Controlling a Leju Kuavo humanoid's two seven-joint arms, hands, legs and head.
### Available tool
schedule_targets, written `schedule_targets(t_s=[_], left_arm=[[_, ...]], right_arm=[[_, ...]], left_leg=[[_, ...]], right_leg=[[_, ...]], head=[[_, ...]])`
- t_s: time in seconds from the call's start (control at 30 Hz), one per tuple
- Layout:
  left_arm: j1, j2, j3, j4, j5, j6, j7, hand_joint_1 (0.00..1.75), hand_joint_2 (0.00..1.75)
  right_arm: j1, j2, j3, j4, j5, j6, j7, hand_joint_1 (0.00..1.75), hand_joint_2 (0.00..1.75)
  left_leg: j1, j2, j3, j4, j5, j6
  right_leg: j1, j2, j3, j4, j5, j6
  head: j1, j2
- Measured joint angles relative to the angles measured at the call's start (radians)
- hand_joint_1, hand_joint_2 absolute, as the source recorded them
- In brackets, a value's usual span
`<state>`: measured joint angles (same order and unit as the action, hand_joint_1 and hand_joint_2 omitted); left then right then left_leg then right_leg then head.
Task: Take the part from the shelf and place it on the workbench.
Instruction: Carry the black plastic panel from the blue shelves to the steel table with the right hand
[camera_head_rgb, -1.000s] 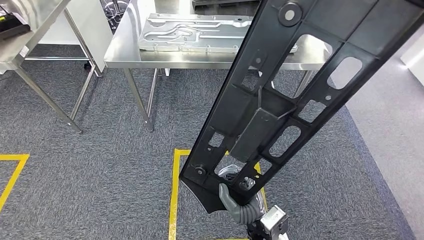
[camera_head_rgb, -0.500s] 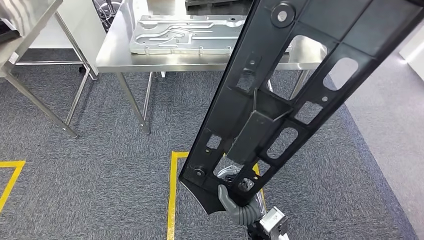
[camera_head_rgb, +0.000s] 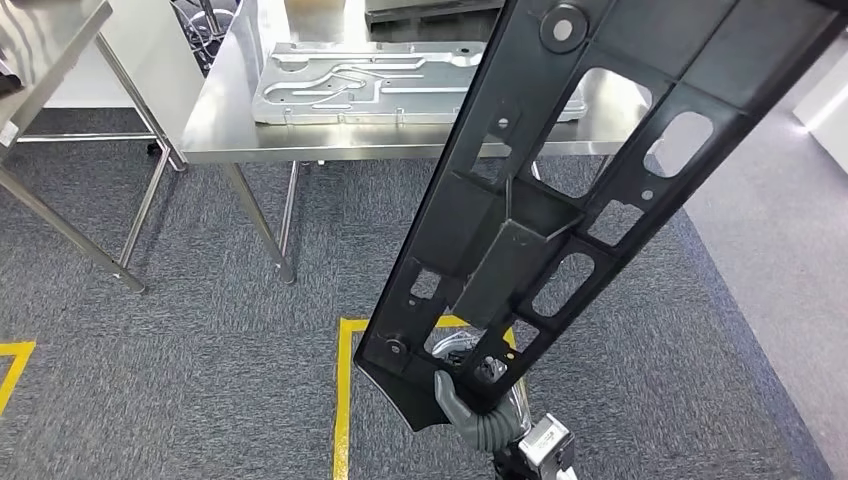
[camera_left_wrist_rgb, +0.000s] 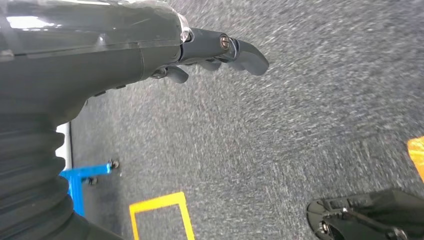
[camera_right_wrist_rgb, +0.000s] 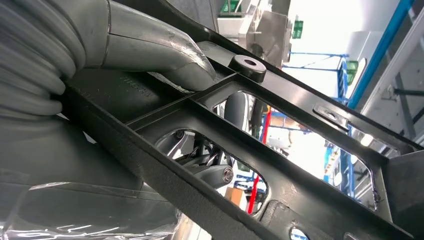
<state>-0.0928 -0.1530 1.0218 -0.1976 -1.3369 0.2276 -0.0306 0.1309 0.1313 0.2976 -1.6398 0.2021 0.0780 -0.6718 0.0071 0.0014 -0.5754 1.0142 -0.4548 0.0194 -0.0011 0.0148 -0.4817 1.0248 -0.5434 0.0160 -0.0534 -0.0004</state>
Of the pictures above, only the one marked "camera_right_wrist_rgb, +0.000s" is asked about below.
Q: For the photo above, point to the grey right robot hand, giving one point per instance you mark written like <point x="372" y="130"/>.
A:
<point x="66" y="159"/>

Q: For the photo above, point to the red pole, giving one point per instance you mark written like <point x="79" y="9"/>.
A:
<point x="255" y="192"/>

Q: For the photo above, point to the blue metal column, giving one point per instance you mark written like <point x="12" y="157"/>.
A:
<point x="381" y="49"/>

